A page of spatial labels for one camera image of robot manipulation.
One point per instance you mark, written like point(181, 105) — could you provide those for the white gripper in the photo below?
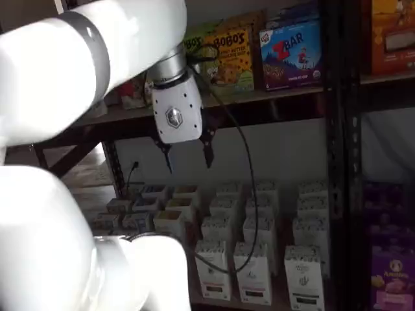
point(176, 113)

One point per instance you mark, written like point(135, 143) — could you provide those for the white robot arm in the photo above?
point(48, 64)

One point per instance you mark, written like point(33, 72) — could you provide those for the white box brown top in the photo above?
point(179, 204)
point(186, 191)
point(168, 222)

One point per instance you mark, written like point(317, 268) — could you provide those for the white floral pantry box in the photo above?
point(261, 202)
point(228, 188)
point(261, 226)
point(215, 226)
point(313, 188)
point(313, 204)
point(223, 204)
point(266, 186)

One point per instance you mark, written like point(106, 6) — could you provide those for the small white blue box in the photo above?
point(146, 204)
point(136, 221)

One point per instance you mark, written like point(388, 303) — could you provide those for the yellow Bobo's snack box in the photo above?
point(233, 58)

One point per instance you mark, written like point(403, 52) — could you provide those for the small grey blue box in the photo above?
point(106, 221)

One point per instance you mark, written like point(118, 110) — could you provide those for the green Bobo's snack box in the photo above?
point(194, 39)

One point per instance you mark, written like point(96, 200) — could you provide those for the white floral box pink strip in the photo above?
point(253, 282)
point(212, 275)

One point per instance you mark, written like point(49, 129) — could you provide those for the blue ZBar snack box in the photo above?
point(291, 58)
point(291, 14)

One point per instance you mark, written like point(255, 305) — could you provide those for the black metal shelf rack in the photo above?
point(353, 194)
point(334, 162)

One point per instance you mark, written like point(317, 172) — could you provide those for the brown cardboard snack box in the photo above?
point(253, 19)

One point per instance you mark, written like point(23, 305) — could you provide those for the purple Annie's snack box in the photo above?
point(389, 201)
point(392, 282)
point(394, 233)

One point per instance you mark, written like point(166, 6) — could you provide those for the orange snack box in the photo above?
point(389, 39)

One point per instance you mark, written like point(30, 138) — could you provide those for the red green snack bag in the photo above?
point(133, 94)

